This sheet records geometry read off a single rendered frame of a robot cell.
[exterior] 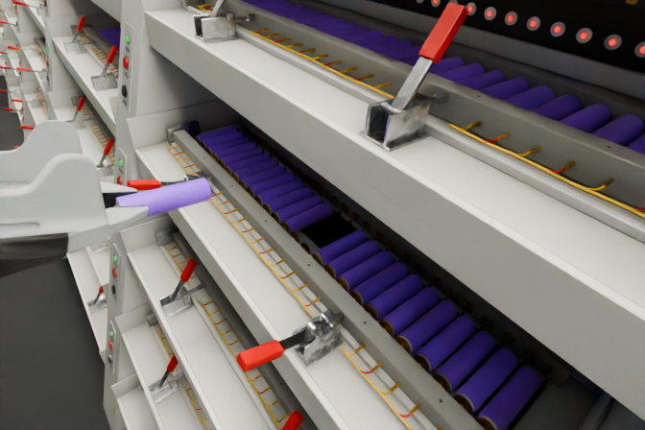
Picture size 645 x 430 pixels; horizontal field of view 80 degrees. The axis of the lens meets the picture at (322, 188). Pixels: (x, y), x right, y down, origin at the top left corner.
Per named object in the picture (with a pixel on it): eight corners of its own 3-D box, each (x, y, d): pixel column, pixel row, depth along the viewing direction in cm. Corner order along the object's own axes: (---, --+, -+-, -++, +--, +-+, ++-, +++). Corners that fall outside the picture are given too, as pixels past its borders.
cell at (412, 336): (454, 321, 37) (409, 359, 33) (439, 308, 38) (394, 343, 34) (459, 309, 36) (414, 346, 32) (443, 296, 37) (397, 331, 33)
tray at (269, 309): (450, 619, 24) (501, 587, 19) (139, 173, 61) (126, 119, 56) (583, 416, 35) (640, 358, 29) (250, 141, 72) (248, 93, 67)
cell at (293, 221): (332, 218, 48) (289, 238, 45) (323, 210, 49) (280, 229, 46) (333, 206, 47) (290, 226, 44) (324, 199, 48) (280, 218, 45)
